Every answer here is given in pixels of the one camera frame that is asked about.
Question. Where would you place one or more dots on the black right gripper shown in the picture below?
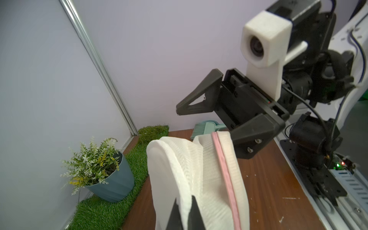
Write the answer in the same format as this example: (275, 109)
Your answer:
(253, 117)

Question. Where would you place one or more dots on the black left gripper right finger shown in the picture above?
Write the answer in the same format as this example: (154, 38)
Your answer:
(195, 221)

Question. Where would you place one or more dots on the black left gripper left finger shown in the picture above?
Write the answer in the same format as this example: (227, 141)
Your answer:
(174, 222)

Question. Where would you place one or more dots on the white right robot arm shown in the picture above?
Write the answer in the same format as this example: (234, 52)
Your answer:
(289, 63)

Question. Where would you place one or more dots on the teal plastic dustpan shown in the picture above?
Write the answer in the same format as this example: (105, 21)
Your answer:
(207, 127)

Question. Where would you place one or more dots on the green artificial grass mat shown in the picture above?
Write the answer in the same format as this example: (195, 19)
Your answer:
(95, 213)

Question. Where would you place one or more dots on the artificial plant in teal pot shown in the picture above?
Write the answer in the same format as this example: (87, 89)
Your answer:
(102, 169)

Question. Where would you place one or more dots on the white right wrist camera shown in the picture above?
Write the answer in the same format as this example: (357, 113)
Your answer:
(264, 44)

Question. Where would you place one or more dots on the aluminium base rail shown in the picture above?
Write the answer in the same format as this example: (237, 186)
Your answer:
(339, 196)

